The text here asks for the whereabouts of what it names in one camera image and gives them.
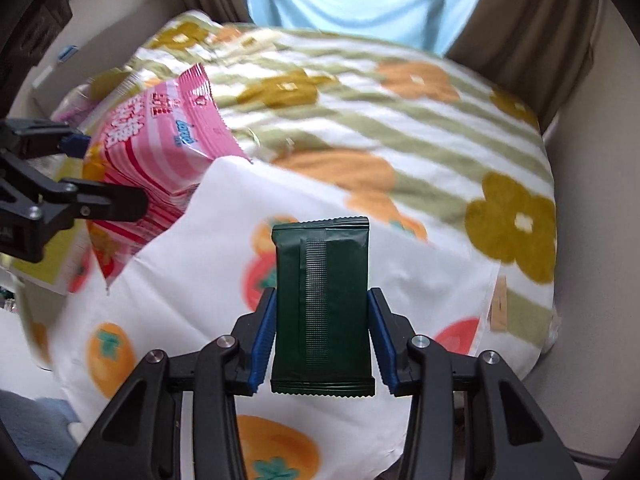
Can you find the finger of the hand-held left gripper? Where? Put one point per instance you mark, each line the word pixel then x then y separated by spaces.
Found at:
pixel 110 202
pixel 50 132

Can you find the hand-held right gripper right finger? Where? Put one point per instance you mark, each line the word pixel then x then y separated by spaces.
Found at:
pixel 382 341

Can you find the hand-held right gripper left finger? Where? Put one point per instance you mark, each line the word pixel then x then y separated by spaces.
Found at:
pixel 262 341

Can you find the pink striped snack bag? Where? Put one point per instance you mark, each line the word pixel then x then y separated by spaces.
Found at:
pixel 150 160

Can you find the dark green snack packet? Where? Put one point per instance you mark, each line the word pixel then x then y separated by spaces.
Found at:
pixel 322 305

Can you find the yellow cartoon snack bag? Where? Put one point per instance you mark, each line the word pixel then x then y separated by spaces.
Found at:
pixel 60 260

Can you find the white persimmon print cloth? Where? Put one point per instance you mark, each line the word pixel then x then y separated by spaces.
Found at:
pixel 210 270

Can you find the flower striped blanket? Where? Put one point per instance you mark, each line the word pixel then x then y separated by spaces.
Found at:
pixel 400 125

